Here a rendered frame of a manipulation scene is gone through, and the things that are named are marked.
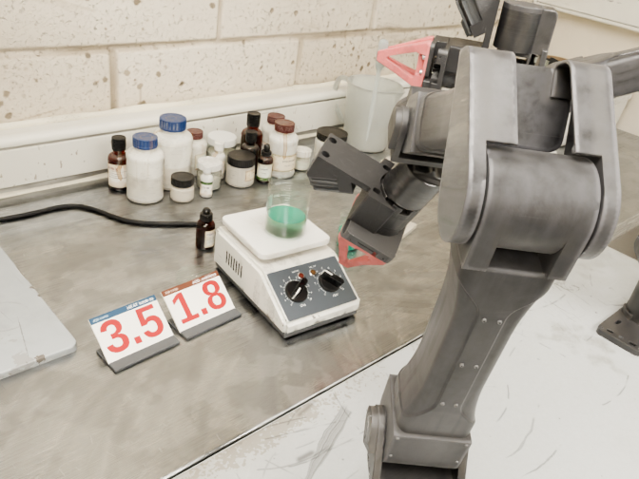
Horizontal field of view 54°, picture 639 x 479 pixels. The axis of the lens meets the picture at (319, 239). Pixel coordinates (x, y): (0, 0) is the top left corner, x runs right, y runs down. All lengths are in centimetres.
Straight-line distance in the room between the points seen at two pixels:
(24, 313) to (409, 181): 51
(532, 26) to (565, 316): 44
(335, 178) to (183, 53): 64
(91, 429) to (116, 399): 5
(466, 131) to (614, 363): 66
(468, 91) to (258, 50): 101
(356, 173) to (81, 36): 62
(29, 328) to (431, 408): 52
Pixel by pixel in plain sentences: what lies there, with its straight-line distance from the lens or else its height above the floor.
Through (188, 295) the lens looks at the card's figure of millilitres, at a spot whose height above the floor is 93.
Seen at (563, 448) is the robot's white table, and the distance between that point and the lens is 82.
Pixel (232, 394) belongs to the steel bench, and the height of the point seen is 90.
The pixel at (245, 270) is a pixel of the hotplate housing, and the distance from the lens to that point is 87.
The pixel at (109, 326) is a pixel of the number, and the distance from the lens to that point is 80.
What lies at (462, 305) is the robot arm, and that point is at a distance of 43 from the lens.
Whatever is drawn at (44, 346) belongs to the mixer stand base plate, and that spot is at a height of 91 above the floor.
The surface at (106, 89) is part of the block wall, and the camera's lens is 121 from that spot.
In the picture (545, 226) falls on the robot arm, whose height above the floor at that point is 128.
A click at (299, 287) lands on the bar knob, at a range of 83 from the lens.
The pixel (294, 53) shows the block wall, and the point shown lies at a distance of 144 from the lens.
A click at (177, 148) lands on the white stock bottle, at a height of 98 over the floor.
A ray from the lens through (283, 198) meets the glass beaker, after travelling 84.
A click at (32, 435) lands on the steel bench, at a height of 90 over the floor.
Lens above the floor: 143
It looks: 30 degrees down
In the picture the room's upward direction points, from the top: 9 degrees clockwise
